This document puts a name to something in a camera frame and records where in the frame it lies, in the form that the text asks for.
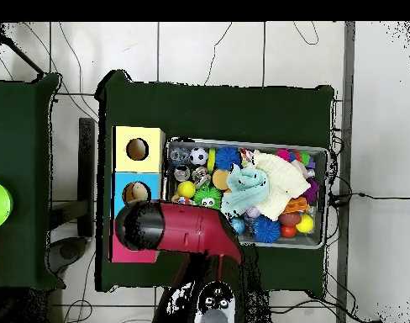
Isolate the light teal cloth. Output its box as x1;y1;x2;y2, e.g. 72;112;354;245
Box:
220;163;271;218

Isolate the wooden box with three holes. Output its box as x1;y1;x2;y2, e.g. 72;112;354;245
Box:
108;124;166;264

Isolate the toy hamburger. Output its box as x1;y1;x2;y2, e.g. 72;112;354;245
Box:
212;168;231;191

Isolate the green spiky ball with eyes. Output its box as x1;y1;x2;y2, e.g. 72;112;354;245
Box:
192;186;223;209

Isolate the black and white soccer ball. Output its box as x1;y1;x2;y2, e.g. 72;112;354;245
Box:
189;146;209;167

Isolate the blue spiky rubber ball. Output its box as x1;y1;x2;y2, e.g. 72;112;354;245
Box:
214;146;243;172
251;214;281;244

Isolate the clear plastic bottle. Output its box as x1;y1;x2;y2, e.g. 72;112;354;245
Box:
169;147;190;166

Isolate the blue globe ball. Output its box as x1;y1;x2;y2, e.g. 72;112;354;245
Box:
229;216;247;236

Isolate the beige round toy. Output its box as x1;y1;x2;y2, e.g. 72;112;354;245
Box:
125;182;150;204

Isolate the cream knitted cloth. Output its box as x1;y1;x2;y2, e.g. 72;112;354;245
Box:
251;149;312;221

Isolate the yellow smooth ball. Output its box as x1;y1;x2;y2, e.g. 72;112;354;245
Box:
295;213;315;234

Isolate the grey round stand base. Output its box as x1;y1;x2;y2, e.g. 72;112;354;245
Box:
46;236;90;275

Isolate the dark green side table cloth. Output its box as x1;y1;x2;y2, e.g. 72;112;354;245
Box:
0;72;66;291

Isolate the black tripod pole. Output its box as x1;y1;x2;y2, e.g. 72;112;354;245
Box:
0;22;46;76

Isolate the shallow wire mesh bin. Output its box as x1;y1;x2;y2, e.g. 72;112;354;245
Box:
160;136;330;250

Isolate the black power cable with plug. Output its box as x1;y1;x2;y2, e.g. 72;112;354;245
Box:
327;191;410;206

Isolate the grey metal rail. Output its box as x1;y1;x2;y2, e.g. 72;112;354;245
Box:
335;21;356;323

